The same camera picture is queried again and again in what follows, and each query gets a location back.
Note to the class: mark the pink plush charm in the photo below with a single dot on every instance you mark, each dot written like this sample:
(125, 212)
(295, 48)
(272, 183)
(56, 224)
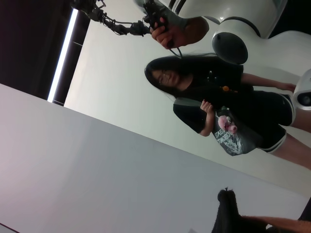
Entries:
(224, 122)

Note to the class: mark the operator hand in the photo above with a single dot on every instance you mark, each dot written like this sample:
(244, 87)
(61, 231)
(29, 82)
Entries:
(164, 36)

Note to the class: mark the woman in black shirt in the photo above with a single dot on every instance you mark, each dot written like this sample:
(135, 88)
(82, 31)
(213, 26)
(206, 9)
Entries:
(218, 80)

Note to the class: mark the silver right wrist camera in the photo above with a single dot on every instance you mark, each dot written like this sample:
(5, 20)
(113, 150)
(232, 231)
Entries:
(302, 97)

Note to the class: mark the dark green tote bag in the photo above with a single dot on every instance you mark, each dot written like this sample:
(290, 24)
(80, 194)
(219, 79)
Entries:
(233, 143)

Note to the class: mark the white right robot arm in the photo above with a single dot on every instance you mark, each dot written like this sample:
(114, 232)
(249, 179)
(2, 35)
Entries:
(279, 53)

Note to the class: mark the white ceiling light strip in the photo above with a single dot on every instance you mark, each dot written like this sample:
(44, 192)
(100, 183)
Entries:
(62, 58)

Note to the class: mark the operator forearm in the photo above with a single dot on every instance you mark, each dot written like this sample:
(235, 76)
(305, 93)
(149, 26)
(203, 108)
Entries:
(192, 31)

